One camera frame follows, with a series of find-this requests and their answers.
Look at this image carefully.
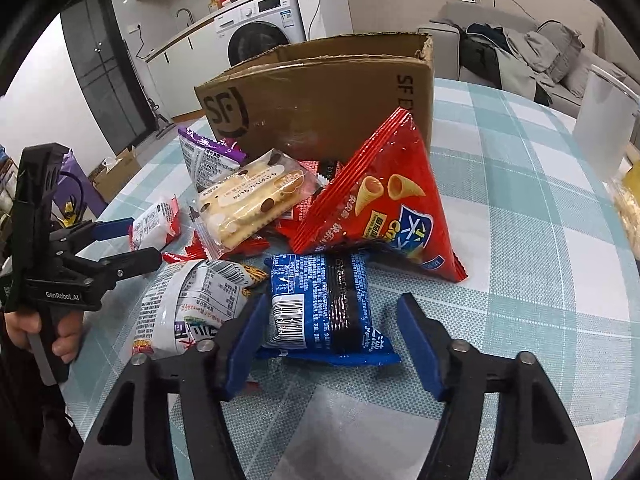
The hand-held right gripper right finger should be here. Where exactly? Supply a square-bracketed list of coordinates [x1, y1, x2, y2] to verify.
[396, 292, 593, 480]

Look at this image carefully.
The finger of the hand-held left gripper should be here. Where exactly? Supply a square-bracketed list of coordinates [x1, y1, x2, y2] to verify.
[50, 217, 136, 256]
[65, 246, 163, 291]

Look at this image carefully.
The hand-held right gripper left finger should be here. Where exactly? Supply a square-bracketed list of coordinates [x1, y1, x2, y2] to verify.
[86, 292, 273, 480]

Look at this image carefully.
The small white red snack packet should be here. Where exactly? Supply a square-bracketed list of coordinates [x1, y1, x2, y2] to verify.
[129, 196, 182, 253]

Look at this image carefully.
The large white red snack packet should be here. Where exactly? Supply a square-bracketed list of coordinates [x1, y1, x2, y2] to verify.
[132, 259, 268, 361]

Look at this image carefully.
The blue cookie packet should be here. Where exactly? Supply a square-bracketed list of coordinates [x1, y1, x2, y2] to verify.
[256, 251, 402, 365]

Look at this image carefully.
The purple snack packet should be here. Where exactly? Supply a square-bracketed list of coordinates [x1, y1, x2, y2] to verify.
[177, 126, 248, 193]

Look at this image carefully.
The clear cream biscuit packet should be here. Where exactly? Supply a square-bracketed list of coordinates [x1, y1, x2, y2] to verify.
[192, 148, 323, 261]

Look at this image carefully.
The red triangular corn snack bag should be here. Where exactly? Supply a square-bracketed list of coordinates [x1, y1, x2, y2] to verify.
[290, 108, 468, 281]

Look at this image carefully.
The brown cardboard box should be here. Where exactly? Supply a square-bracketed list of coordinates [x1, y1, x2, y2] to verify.
[194, 32, 435, 161]

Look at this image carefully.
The person's left forearm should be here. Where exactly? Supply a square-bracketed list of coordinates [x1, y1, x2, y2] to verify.
[0, 345, 83, 480]

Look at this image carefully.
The clear bag of yellow snacks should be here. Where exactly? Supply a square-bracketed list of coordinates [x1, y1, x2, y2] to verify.
[607, 157, 640, 261]

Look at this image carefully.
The person's left hand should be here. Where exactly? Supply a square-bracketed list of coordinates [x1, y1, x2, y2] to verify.
[4, 310, 81, 363]

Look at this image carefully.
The purple bag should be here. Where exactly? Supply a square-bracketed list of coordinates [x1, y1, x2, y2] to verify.
[50, 149, 108, 221]

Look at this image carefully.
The small open cardboard box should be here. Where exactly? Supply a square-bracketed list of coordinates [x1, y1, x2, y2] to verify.
[89, 146, 142, 203]

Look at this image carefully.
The upright mop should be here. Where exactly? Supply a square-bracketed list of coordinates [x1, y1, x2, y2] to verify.
[150, 100, 173, 141]

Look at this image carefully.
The dark glass door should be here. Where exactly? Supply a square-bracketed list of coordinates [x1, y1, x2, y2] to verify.
[60, 0, 156, 156]

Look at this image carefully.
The white kitchen counter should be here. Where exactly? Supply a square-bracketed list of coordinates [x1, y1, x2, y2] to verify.
[145, 7, 236, 121]

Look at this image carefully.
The white washing machine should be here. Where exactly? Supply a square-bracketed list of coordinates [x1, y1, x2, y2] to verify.
[215, 0, 307, 68]

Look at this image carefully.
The white kettle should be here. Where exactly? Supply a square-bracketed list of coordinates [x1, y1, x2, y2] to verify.
[572, 65, 640, 176]

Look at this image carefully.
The black garment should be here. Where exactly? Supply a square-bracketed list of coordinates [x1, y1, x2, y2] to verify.
[459, 22, 506, 86]

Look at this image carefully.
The grey jacket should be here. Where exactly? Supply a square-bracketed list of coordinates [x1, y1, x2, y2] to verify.
[492, 27, 566, 107]

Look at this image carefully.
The grey sofa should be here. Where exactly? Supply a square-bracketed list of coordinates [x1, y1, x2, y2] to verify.
[417, 1, 640, 111]

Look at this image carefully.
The grey cushion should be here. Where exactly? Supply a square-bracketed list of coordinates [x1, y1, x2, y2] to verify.
[565, 62, 626, 101]
[525, 20, 585, 86]

